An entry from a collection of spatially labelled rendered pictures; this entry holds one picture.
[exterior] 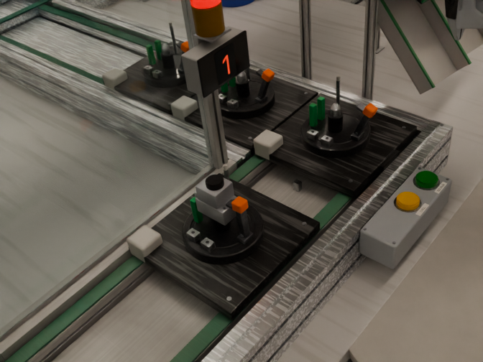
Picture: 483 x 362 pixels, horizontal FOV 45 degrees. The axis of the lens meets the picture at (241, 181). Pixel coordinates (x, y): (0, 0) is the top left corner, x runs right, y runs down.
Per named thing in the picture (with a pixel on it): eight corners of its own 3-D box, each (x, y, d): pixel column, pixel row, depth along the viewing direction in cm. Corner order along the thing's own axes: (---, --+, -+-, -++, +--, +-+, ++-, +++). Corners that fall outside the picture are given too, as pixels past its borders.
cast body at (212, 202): (242, 211, 99) (238, 179, 94) (225, 226, 96) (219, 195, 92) (205, 192, 103) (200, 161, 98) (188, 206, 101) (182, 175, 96)
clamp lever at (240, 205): (253, 233, 98) (248, 199, 93) (245, 240, 97) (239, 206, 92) (237, 225, 100) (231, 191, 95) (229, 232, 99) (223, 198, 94)
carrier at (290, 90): (318, 99, 135) (318, 50, 127) (251, 154, 122) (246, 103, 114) (238, 71, 148) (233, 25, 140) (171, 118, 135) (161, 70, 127)
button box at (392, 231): (448, 202, 113) (453, 177, 109) (392, 271, 102) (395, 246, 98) (415, 188, 117) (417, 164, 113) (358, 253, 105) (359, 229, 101)
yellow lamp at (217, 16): (231, 27, 98) (228, -1, 95) (210, 40, 95) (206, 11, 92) (209, 21, 101) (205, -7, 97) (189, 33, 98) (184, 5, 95)
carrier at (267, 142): (416, 133, 122) (422, 81, 114) (353, 199, 109) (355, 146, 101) (320, 99, 135) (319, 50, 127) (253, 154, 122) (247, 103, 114)
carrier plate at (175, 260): (320, 229, 104) (320, 220, 102) (231, 321, 91) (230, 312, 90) (220, 179, 117) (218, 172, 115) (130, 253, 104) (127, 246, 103)
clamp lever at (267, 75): (267, 97, 129) (275, 72, 123) (261, 101, 128) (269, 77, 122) (255, 87, 130) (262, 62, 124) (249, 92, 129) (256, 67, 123)
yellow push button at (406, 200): (422, 204, 106) (423, 196, 104) (412, 217, 104) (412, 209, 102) (402, 196, 108) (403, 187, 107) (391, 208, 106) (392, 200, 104)
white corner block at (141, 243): (166, 249, 104) (162, 233, 101) (146, 265, 102) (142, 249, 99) (148, 238, 106) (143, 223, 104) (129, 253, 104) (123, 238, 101)
